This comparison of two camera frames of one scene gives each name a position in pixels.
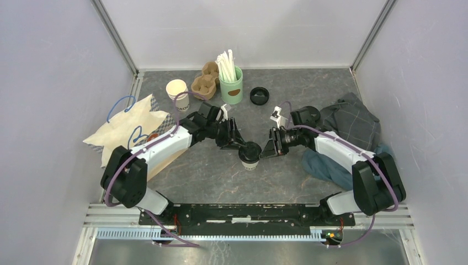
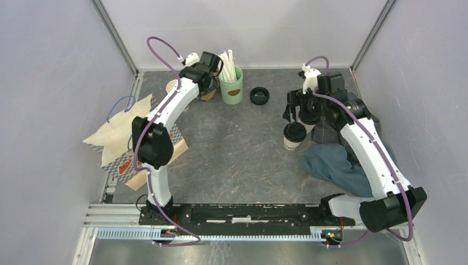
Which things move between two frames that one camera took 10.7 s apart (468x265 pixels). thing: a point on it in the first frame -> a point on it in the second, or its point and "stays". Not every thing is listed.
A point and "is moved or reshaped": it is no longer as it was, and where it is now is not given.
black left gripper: x=229 y=135 -> x=216 y=84
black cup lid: x=250 y=154 is moved or reshaped
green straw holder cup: x=232 y=93 stays
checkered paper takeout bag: x=134 y=127 stays
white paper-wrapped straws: x=225 y=63 stays
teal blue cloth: x=317 y=165 stays
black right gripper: x=275 y=133 -> x=296 y=97
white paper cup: x=250 y=167 is moved or reshaped
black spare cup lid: x=259 y=96 stays
